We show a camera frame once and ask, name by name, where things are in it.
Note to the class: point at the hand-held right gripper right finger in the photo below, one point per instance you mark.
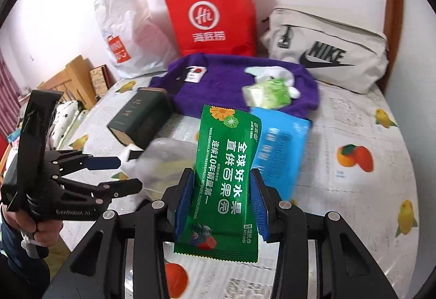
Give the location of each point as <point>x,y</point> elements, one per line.
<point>260,203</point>

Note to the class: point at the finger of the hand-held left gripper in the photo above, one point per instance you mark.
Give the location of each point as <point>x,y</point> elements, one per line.
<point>119,186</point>
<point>102,162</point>

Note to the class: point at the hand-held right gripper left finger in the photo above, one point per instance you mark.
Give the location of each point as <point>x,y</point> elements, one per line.
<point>184,198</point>

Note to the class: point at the green wet wipes packet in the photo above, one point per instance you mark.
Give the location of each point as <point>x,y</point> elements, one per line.
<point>221,162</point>

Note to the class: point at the green white tissue packet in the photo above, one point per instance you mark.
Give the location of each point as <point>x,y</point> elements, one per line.
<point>269,94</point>

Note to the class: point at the purple fabric basket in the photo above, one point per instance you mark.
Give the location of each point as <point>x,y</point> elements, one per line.
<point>218,94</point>

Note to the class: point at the small red white packet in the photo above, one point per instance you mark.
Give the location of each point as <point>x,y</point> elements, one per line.
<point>196,74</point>

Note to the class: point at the person's left hand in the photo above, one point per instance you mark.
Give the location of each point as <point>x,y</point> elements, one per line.
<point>41,232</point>

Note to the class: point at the polka dot pillow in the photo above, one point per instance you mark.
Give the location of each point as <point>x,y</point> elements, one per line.
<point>66,118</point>

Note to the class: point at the dark green tin box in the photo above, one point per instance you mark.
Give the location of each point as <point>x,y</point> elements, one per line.
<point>139,118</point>

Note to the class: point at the blue tissue pack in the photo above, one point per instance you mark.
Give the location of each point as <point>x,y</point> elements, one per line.
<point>282,142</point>

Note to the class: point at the pink striped curtain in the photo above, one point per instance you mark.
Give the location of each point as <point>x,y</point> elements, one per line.
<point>8,94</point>

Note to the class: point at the patterned brown box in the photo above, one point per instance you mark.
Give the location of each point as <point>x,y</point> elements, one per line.
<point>98,81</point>

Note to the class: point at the fruit print tablecloth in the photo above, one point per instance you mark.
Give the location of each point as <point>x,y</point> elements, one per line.
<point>347,183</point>

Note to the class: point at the wooden headboard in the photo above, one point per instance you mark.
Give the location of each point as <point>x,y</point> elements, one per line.
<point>71,77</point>

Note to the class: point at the white plastic shopping bag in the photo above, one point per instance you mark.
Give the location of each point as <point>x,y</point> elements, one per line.
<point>129,12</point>

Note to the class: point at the grey waist bag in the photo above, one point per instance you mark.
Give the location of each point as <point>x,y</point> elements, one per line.
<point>357,47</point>

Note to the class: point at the wooden door frame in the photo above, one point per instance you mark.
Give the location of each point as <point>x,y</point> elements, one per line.
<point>393,12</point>

